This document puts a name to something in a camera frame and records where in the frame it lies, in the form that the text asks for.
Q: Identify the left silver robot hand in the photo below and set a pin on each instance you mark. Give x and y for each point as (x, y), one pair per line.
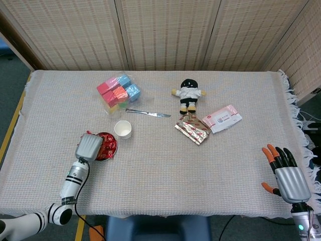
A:
(89, 146)

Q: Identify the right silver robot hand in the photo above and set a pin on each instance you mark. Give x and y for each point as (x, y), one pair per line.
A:
(293, 184)

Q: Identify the pile of red candies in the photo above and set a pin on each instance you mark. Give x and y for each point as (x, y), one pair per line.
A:
(109, 145)

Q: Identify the round metal plate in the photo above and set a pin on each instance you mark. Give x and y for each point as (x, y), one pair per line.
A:
(112, 155)

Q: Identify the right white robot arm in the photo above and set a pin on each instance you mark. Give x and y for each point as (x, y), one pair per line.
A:
(302, 222)

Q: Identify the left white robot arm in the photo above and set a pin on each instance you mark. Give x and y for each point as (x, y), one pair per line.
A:
(72, 180)

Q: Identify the white paper cup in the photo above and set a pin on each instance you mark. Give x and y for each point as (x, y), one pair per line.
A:
(123, 129)

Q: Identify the yellow foam cube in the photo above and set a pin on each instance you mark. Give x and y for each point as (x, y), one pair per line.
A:
(113, 108)

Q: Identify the red foam cube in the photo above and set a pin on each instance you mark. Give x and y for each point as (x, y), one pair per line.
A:
(110, 98)
(103, 88)

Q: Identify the green foam cube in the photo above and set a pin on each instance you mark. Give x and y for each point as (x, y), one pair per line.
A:
(123, 104)

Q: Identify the orange foam cube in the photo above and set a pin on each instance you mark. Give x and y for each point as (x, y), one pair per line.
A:
(120, 93)

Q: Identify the pink foam cube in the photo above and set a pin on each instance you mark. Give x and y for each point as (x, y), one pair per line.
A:
(111, 81)

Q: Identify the silver table knife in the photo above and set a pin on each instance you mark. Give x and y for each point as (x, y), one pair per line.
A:
(150, 114)

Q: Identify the light blue foam cube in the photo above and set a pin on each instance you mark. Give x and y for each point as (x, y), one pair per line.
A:
(124, 79)
(133, 92)

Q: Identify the clear plastic bag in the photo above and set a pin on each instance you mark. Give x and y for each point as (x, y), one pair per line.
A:
(145, 99)

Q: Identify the beige woven tablecloth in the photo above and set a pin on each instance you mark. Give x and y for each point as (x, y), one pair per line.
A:
(160, 170)

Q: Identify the orange block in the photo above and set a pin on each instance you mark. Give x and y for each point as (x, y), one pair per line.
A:
(94, 234)

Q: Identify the pink white wet wipes pack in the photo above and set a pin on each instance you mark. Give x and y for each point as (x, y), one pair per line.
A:
(222, 119)

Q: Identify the gold foil snack package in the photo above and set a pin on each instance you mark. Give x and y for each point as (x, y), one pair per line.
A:
(193, 130)

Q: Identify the blue chair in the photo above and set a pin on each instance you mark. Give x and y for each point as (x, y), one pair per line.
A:
(158, 229)

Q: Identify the plush doll in white shirt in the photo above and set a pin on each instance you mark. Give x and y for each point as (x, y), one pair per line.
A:
(188, 94)

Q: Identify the woven bamboo screen panel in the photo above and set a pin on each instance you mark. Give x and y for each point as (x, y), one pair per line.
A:
(75, 35)
(250, 35)
(301, 55)
(168, 35)

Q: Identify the brown wooden board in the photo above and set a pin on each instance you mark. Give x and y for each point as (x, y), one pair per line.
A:
(17, 42)

